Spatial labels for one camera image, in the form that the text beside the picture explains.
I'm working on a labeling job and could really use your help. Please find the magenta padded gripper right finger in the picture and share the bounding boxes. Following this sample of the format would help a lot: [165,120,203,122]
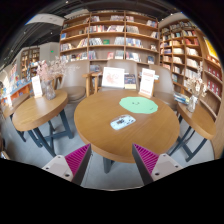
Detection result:
[132,144,182,185]

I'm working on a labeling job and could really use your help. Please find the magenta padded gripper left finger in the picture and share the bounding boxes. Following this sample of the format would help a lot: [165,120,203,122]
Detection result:
[43,144,91,185]

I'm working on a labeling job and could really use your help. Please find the white patterned computer mouse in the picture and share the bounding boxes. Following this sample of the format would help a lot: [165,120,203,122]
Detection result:
[110,114,136,130]

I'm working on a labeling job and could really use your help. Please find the green round mouse pad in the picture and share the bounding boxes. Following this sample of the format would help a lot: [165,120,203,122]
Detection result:
[119,97,158,114]

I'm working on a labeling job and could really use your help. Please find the round wooden centre table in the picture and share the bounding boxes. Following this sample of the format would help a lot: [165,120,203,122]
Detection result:
[74,89,180,173]

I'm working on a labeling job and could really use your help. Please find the round wooden table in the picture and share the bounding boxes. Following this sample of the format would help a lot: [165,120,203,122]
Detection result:
[74,89,180,173]
[169,103,216,162]
[12,90,73,157]

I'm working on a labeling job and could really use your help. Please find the round wooden right table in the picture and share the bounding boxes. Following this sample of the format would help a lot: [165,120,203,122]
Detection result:
[169,103,216,162]

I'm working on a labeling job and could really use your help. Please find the round wooden left table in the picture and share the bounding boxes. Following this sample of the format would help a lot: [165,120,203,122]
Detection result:
[12,90,73,157]

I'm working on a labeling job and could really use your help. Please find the stacked books on right table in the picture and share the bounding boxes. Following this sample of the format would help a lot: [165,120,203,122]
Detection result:
[174,93,189,104]

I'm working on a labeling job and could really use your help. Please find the beige chair right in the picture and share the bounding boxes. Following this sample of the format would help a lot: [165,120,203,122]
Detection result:
[149,64,177,110]

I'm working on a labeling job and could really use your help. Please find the beige chair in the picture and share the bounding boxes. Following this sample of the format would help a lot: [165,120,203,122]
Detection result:
[149,64,177,110]
[60,60,90,103]

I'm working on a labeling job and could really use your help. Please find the white sign on left table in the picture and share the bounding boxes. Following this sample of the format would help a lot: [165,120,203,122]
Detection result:
[32,76,42,98]

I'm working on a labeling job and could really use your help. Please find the beige chair left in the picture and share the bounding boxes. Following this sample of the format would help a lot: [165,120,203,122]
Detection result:
[60,60,90,103]

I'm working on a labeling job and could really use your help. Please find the white red standing sign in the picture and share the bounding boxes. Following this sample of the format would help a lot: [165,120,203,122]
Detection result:
[139,68,155,97]

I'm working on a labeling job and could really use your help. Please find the dark book on display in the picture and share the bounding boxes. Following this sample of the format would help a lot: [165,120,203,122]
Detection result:
[124,74,136,89]

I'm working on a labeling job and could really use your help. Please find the glass vase with dried flowers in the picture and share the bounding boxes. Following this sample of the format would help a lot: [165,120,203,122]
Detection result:
[186,65,207,113]

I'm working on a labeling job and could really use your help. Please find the white picture board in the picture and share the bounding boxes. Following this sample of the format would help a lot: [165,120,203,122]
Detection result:
[102,67,125,88]

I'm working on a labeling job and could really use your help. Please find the glass vase with pink flowers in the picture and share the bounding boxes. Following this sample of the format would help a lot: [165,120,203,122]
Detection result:
[37,56,65,100]

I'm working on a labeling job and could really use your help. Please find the distant wooden bookshelf left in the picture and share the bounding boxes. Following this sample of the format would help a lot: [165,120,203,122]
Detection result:
[20,47,40,79]

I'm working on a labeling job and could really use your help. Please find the wooden bookshelf right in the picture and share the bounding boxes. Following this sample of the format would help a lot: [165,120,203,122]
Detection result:
[159,13,223,120]

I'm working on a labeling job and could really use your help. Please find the large wooden bookshelf centre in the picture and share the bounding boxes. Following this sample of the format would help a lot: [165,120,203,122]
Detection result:
[60,10,160,66]

